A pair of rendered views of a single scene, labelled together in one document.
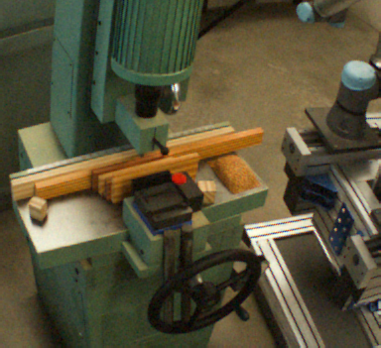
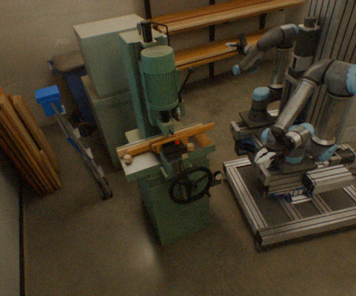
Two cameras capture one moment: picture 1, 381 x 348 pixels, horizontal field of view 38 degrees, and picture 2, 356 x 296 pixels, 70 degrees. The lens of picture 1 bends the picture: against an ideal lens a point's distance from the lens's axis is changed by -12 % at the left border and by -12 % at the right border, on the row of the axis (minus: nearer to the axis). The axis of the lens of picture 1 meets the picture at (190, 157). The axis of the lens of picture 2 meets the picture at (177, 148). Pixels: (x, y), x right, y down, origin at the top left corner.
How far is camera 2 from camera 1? 0.35 m
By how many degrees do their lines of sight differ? 11
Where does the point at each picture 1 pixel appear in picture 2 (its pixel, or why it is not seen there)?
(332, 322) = (267, 205)
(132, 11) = (149, 82)
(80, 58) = (140, 102)
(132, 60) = (153, 102)
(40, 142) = (134, 135)
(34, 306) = (139, 205)
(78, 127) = (146, 128)
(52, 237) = (132, 168)
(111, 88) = (153, 113)
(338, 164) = (254, 133)
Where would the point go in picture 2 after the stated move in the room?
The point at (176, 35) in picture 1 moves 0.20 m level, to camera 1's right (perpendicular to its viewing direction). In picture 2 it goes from (166, 90) to (203, 91)
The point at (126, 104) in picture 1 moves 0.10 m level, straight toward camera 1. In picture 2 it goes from (159, 118) to (157, 127)
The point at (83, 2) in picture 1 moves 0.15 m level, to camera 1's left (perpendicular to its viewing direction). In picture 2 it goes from (135, 79) to (112, 79)
